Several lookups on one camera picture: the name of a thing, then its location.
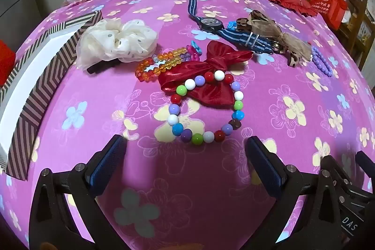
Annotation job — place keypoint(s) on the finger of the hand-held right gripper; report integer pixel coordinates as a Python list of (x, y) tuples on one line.
[(366, 160)]

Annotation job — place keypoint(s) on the wooden shelf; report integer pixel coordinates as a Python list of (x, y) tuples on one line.
[(356, 33)]

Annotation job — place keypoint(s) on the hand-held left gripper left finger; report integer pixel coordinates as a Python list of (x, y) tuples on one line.
[(108, 165)]

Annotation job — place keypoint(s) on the white polka dot scrunchie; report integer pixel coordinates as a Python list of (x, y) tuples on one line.
[(117, 39)]

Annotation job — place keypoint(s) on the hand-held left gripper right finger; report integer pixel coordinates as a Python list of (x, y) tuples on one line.
[(263, 162)]

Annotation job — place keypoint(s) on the black hair clip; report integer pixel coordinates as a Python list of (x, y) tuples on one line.
[(99, 67)]

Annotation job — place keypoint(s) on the red satin bow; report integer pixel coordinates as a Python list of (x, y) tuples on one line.
[(211, 62)]

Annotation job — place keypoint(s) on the brown hair bow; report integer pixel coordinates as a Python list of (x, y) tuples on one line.
[(263, 26)]

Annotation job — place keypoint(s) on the striped gift box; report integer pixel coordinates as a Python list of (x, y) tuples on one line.
[(49, 77)]

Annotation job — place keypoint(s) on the purple floral bedsheet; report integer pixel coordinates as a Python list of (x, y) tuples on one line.
[(190, 209)]

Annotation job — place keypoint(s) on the red cloth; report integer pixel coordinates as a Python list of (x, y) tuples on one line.
[(6, 59)]

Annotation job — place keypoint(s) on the red shopping bag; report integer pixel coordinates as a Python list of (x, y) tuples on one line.
[(325, 4)]

